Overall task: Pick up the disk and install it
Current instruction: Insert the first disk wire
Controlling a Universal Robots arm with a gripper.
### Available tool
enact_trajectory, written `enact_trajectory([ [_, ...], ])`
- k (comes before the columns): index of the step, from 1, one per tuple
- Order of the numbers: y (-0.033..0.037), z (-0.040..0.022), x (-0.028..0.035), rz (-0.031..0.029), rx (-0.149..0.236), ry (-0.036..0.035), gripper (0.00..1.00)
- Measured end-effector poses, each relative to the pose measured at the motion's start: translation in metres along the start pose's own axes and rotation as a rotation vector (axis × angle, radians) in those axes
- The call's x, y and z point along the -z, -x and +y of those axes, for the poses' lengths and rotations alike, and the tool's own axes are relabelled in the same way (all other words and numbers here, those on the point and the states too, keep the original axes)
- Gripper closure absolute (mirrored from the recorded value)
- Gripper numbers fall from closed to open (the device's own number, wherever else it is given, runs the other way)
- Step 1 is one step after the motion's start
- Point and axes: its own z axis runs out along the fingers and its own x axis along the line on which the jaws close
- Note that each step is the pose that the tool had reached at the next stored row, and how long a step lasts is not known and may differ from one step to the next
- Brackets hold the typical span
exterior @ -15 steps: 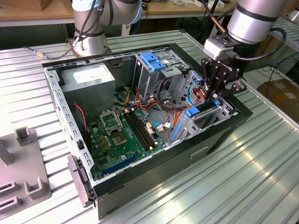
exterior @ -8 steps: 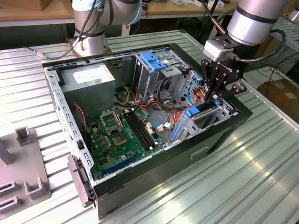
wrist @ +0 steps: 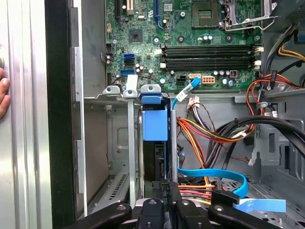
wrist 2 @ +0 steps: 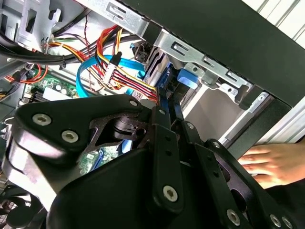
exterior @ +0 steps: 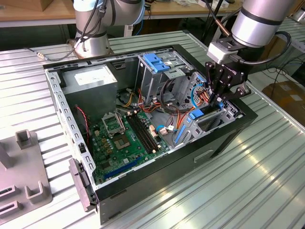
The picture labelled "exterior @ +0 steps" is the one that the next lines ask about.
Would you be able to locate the large cardboard box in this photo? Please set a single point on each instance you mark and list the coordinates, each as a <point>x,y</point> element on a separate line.
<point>286,93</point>

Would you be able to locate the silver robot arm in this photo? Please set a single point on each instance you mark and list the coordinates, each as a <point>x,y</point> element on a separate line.
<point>93,45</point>

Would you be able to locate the white grey wrist camera box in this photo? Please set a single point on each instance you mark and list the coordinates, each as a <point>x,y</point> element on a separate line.
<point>218,52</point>

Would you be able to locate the grey power supply unit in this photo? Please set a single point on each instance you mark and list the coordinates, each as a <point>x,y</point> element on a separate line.
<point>90,95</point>

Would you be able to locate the green motherboard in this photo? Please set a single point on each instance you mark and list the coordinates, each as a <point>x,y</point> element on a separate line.
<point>102,152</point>

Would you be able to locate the blue drive latch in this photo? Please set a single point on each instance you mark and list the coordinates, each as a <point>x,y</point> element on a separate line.
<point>155,63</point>

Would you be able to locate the blue expansion slot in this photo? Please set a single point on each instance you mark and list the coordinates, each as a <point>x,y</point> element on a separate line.
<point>121,169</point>

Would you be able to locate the metal slat side table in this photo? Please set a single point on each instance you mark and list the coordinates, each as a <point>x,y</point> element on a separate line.
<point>297,31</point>

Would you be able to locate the long wooden desk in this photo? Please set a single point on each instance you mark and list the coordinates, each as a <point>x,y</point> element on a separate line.
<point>23,14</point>

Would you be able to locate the grey parts rack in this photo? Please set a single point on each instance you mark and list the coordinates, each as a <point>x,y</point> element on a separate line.
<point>21,167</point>

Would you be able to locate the black RAM slot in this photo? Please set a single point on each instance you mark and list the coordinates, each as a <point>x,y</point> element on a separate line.
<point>139,134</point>
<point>145,131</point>

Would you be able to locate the CPU socket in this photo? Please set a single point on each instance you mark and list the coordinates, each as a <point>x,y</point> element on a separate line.
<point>121,143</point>

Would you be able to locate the hard disk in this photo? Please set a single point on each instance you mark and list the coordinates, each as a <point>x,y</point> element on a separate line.
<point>196,114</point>

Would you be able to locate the black open PC case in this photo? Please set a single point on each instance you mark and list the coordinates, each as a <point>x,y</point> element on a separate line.
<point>166,171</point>

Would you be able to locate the grey metal drive cage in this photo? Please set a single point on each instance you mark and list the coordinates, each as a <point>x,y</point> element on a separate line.
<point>152,83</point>

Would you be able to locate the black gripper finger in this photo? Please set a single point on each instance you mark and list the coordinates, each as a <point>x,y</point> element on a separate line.
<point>215,78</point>
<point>238,91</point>

